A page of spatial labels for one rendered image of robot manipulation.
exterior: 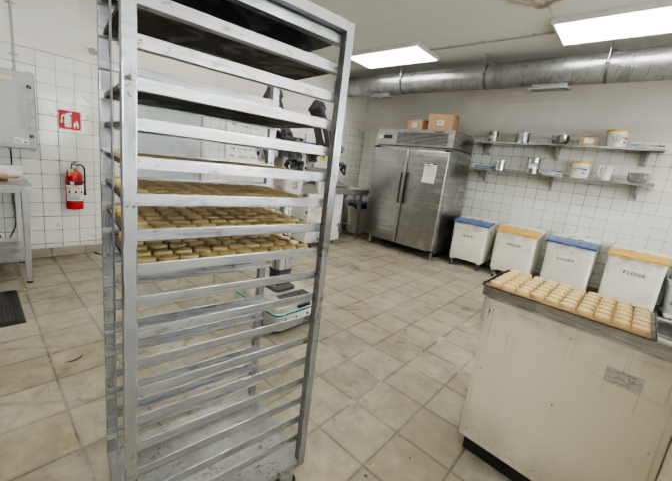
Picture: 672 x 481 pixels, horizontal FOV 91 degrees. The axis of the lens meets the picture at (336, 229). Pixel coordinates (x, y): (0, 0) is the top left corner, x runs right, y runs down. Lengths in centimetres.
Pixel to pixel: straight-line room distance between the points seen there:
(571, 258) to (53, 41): 630
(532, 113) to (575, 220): 170
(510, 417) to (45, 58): 480
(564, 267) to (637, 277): 70
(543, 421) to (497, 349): 33
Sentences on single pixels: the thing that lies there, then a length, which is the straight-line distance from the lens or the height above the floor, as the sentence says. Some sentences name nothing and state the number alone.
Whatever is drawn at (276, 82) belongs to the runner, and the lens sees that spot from 107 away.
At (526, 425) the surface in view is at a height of 33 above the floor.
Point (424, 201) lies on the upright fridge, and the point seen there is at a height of 94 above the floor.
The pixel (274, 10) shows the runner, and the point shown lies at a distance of 111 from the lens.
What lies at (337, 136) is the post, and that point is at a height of 146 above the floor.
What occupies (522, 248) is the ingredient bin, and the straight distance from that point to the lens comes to 527.
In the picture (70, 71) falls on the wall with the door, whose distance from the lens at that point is 467.
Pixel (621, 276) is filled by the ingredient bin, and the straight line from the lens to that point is 519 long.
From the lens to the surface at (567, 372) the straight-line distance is 176.
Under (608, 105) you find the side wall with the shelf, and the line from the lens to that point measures 589.
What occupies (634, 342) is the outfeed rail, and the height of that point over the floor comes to 86.
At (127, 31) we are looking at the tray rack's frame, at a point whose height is 160.
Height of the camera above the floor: 138
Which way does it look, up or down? 11 degrees down
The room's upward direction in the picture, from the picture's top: 7 degrees clockwise
